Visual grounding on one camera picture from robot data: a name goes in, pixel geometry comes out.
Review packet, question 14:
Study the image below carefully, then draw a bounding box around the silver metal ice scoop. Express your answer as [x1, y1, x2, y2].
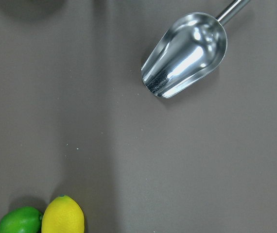
[141, 0, 249, 99]

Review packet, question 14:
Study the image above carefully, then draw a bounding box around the yellow lemon near lime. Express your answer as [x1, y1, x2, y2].
[41, 195, 85, 233]

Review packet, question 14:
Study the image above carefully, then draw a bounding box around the green lime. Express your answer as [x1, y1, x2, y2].
[0, 206, 43, 233]

